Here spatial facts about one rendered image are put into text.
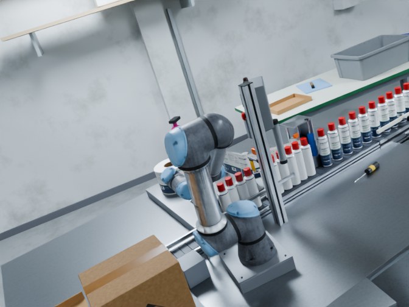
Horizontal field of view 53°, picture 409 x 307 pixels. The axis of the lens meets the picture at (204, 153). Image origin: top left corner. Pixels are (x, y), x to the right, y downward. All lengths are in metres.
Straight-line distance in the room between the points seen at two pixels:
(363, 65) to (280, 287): 2.49
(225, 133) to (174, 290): 0.54
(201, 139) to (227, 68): 3.77
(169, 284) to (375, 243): 0.81
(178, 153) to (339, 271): 0.75
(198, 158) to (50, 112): 3.57
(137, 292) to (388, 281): 1.51
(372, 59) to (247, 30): 1.81
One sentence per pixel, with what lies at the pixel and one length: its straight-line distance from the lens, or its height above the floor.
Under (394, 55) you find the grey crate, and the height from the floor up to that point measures 0.90.
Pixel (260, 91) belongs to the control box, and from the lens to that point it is 1.69.
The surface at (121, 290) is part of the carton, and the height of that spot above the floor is 1.12.
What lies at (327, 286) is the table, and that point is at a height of 0.83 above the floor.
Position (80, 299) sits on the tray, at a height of 0.84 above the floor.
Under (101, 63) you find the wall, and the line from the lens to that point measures 4.70.
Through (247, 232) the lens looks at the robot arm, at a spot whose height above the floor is 1.03.
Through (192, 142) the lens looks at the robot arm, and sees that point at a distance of 1.27.
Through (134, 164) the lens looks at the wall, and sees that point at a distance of 4.96.
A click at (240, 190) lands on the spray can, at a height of 1.01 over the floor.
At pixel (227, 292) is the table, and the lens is 1.66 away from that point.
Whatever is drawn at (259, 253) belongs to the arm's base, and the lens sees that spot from 1.63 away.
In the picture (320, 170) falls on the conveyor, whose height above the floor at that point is 0.88.
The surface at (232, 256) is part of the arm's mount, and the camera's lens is 1.74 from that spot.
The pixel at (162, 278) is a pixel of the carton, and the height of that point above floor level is 1.10.
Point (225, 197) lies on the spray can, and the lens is 1.86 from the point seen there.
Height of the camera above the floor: 1.89
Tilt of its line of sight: 21 degrees down
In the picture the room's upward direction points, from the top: 18 degrees counter-clockwise
